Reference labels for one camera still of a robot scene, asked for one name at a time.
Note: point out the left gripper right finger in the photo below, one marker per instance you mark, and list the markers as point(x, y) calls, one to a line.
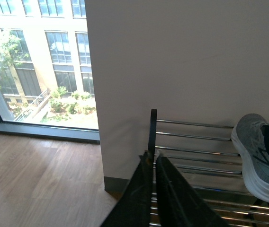
point(179, 205)

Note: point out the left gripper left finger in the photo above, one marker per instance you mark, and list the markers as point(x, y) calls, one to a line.
point(133, 208)

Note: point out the grey sneaker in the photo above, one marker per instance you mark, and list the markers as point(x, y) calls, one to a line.
point(250, 137)

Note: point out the black metal shoe rack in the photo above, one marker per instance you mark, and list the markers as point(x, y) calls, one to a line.
point(205, 156)

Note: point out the grey window frame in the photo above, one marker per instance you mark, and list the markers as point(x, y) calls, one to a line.
point(46, 132)

